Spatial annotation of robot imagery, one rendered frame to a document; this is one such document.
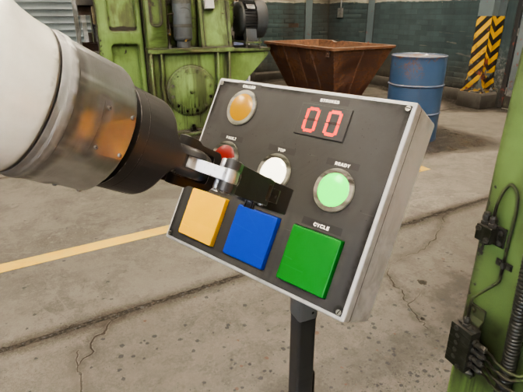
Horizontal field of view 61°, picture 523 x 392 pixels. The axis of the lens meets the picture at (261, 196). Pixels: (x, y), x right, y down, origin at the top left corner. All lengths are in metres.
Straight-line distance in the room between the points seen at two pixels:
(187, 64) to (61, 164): 4.76
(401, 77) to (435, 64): 0.34
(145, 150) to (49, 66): 0.08
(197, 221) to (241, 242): 0.10
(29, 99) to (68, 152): 0.04
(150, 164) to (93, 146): 0.05
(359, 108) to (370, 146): 0.06
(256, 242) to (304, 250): 0.08
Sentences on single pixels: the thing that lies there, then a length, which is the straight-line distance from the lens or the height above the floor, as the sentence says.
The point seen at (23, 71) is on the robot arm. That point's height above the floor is 1.27.
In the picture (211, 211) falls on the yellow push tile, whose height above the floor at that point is 1.02.
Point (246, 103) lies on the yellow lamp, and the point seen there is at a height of 1.17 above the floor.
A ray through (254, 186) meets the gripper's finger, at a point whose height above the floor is 1.17.
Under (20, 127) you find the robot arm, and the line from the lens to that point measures 0.25.
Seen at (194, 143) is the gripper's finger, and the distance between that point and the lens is 0.35.
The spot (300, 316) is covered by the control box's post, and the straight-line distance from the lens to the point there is 0.80.
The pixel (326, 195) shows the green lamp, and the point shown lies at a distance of 0.58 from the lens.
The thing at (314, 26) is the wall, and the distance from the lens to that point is 9.96.
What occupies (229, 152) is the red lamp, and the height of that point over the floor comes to 1.10.
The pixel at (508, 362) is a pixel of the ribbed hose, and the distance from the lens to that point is 0.78.
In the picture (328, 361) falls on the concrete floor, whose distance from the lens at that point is 1.92.
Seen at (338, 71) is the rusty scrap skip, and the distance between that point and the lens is 6.68.
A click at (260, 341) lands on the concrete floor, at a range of 1.99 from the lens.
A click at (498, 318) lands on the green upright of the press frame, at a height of 0.87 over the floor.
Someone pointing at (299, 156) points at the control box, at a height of 1.12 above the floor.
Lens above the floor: 1.30
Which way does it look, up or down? 23 degrees down
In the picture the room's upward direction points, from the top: straight up
